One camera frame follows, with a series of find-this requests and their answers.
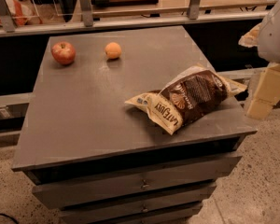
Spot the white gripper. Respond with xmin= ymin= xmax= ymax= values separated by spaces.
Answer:
xmin=238 ymin=24 xmax=280 ymax=120

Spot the brown chip bag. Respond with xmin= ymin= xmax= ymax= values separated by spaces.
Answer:
xmin=126 ymin=64 xmax=246 ymax=134

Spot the metal railing frame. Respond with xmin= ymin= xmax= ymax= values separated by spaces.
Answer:
xmin=0 ymin=0 xmax=277 ymax=37

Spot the orange fruit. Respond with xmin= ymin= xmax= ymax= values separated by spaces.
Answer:
xmin=105 ymin=42 xmax=122 ymax=59

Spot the black floor cable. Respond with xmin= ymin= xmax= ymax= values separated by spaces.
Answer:
xmin=0 ymin=212 xmax=21 ymax=224

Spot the grey drawer cabinet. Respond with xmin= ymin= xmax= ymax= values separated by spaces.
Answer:
xmin=12 ymin=26 xmax=255 ymax=224

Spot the red apple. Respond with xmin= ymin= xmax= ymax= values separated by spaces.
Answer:
xmin=51 ymin=41 xmax=76 ymax=65

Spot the orange white plastic bag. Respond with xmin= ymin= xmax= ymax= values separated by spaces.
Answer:
xmin=0 ymin=0 xmax=34 ymax=25

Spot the black wooden handled tool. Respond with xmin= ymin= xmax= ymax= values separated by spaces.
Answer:
xmin=91 ymin=0 xmax=159 ymax=7

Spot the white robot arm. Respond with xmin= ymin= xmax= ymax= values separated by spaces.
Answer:
xmin=239 ymin=0 xmax=280 ymax=119

